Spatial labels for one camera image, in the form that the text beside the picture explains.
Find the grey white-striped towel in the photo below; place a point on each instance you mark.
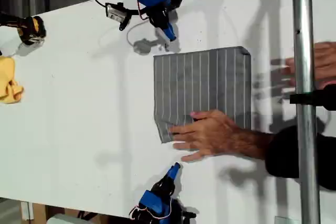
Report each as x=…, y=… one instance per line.
x=199, y=82

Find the person's hand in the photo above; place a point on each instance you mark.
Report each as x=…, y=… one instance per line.
x=218, y=134
x=325, y=61

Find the white plastic container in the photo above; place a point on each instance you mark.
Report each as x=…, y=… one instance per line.
x=63, y=220

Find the brown cardboard box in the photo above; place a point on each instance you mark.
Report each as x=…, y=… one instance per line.
x=39, y=213

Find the white table leg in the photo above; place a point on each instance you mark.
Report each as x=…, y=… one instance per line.
x=26, y=211

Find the yellow cloth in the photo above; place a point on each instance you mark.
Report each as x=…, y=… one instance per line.
x=8, y=82

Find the black silver gripper camera box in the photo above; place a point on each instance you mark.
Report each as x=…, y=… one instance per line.
x=114, y=12

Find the steel post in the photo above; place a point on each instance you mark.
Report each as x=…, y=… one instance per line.
x=304, y=51

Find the black post clamp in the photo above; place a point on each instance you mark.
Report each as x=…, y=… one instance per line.
x=328, y=96

